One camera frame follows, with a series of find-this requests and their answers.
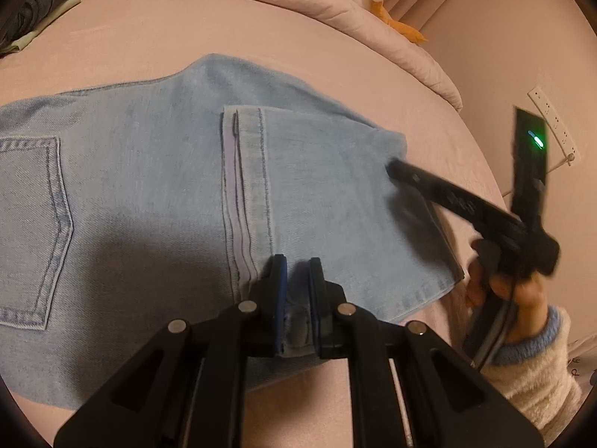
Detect bed with pink sheet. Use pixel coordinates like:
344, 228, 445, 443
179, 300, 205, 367
0, 0, 518, 448

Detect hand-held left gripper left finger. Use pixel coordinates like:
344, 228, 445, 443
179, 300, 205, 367
53, 254, 288, 448

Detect pink quilt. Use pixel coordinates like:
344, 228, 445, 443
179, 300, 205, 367
84, 0, 463, 113

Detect white power strip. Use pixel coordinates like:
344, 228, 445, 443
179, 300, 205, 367
527, 85, 579, 167

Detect folded light green cloth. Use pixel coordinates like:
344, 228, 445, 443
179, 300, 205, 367
0, 0, 85, 55

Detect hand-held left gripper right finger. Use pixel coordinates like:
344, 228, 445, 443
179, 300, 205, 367
308, 256, 545, 448

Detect person's right hand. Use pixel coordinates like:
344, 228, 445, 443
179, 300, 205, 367
465, 260, 548, 342

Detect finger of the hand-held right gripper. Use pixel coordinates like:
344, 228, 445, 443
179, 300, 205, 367
386, 158, 524, 234

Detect light blue denim pants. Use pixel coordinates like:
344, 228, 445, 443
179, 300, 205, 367
0, 53, 466, 408

